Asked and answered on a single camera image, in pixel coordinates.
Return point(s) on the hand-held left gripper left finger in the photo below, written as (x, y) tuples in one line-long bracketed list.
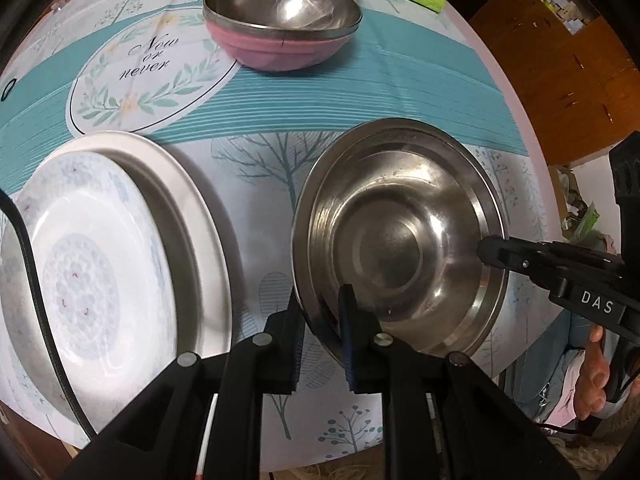
[(295, 345)]

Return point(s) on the floral porcelain plate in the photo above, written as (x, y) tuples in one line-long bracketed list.
[(85, 280)]

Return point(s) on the pink steel bowl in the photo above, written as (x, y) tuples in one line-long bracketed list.
[(280, 10)]

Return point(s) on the person's right hand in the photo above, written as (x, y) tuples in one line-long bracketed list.
[(592, 375)]

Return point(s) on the wooden storage cabinet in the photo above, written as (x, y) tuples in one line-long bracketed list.
[(560, 75)]

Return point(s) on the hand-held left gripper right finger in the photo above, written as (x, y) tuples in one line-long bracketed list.
[(348, 340)]

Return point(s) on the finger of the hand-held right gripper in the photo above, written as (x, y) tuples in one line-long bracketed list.
[(530, 260)]

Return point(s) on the large steel bowl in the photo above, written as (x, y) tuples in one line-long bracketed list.
[(400, 240)]

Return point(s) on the person's light clothing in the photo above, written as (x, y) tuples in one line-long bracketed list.
[(550, 360)]

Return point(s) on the large white plate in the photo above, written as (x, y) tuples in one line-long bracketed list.
[(195, 260)]

